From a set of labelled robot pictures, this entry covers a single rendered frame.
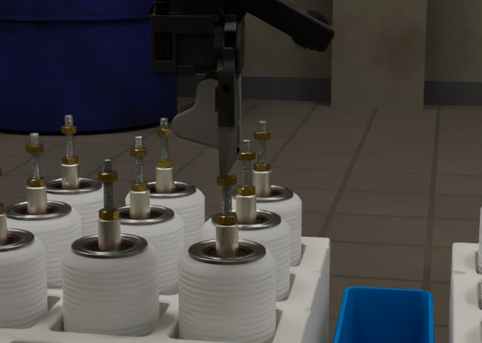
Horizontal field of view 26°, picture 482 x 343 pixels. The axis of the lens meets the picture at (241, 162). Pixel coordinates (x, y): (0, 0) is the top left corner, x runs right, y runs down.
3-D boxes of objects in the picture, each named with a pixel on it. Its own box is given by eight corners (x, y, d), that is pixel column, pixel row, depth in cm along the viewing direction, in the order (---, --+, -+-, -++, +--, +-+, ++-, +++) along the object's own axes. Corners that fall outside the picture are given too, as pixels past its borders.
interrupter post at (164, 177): (152, 191, 127) (151, 165, 126) (171, 190, 128) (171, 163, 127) (158, 196, 125) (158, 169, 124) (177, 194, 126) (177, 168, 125)
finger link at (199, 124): (173, 176, 98) (174, 77, 98) (237, 176, 98) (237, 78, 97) (169, 179, 95) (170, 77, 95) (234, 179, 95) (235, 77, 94)
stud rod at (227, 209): (230, 240, 101) (229, 163, 99) (220, 239, 101) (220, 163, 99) (233, 237, 102) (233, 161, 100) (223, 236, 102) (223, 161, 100)
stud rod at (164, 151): (160, 179, 126) (159, 117, 125) (168, 179, 126) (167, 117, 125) (161, 181, 125) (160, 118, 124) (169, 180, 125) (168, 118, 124)
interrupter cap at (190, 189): (125, 189, 128) (125, 184, 128) (183, 184, 131) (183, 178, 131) (145, 203, 121) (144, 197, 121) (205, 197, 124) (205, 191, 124)
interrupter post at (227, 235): (211, 253, 102) (211, 221, 102) (234, 251, 103) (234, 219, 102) (219, 260, 100) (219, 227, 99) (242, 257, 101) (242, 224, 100)
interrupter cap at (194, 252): (178, 249, 104) (178, 242, 104) (249, 241, 106) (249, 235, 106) (202, 271, 97) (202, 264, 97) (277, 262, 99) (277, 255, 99)
